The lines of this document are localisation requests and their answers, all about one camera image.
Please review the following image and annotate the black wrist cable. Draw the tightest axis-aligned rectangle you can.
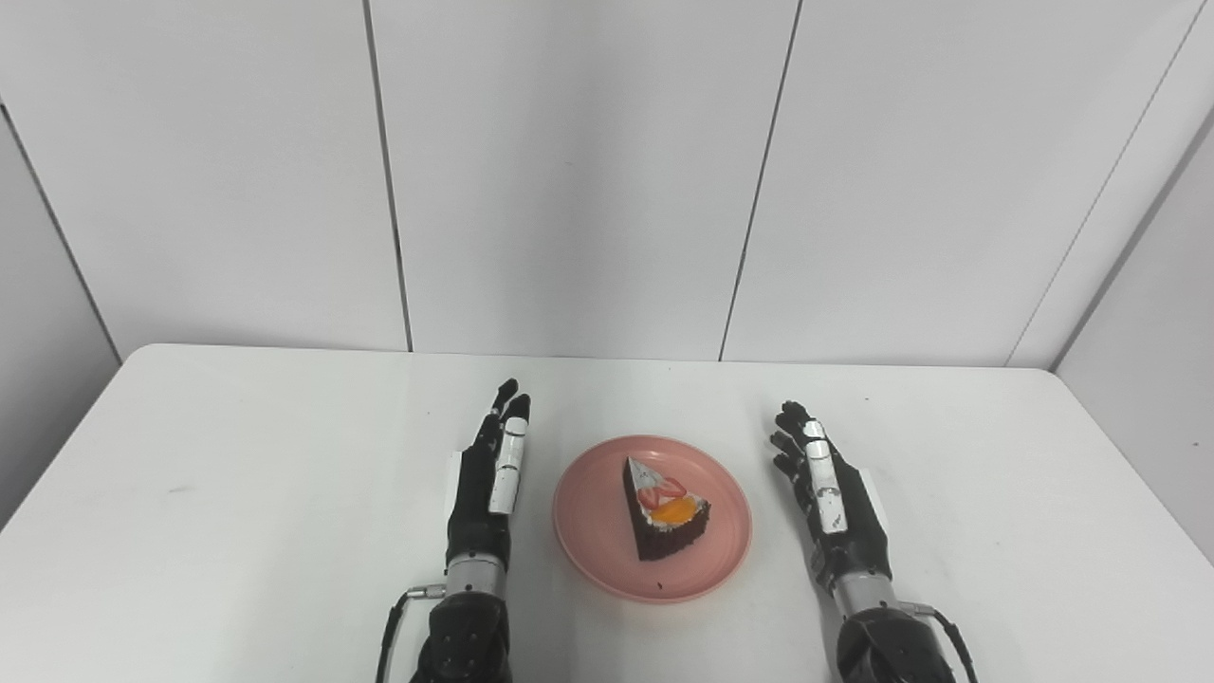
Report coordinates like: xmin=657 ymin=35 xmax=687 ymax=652
xmin=899 ymin=600 xmax=979 ymax=683
xmin=375 ymin=585 xmax=447 ymax=683

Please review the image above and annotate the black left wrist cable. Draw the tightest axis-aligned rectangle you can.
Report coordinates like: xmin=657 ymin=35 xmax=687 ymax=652
xmin=375 ymin=585 xmax=447 ymax=683

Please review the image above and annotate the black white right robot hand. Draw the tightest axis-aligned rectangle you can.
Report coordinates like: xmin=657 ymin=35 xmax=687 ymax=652
xmin=769 ymin=400 xmax=894 ymax=595

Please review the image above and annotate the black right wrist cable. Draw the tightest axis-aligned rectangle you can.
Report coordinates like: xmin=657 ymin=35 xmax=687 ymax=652
xmin=899 ymin=600 xmax=979 ymax=683

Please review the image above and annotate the chocolate cake slice with fruit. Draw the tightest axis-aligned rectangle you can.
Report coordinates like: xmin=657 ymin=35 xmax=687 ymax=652
xmin=623 ymin=456 xmax=712 ymax=563

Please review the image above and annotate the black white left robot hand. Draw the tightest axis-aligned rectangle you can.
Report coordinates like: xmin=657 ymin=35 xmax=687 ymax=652
xmin=444 ymin=378 xmax=532 ymax=572

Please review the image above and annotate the pink round plate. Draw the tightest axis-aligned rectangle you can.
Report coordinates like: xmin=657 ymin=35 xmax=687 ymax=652
xmin=553 ymin=435 xmax=754 ymax=604

